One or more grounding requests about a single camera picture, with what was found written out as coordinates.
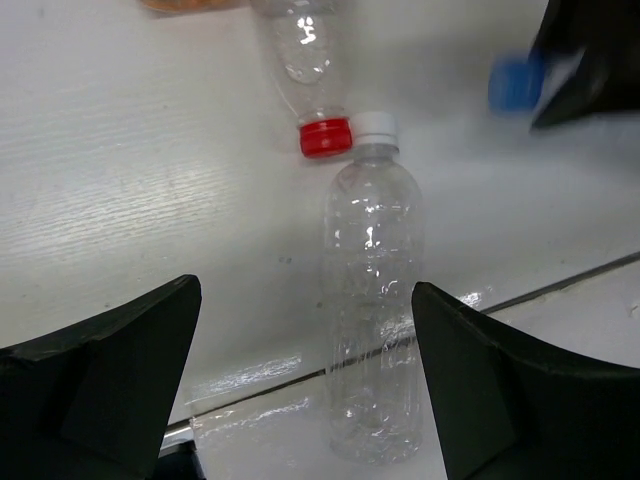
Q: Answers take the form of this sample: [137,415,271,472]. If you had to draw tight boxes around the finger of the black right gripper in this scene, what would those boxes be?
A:
[532,0,639,129]

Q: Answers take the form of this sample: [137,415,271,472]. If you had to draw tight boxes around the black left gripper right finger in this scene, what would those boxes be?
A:
[412,282,639,479]

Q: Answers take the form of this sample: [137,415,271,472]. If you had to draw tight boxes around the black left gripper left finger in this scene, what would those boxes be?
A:
[1,275,202,480]

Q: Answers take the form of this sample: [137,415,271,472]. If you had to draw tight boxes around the clear white cap bottle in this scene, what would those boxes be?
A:
[321,112,425,465]

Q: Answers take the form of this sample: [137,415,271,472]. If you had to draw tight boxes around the red label plastic bottle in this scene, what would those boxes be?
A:
[250,1,352,159]

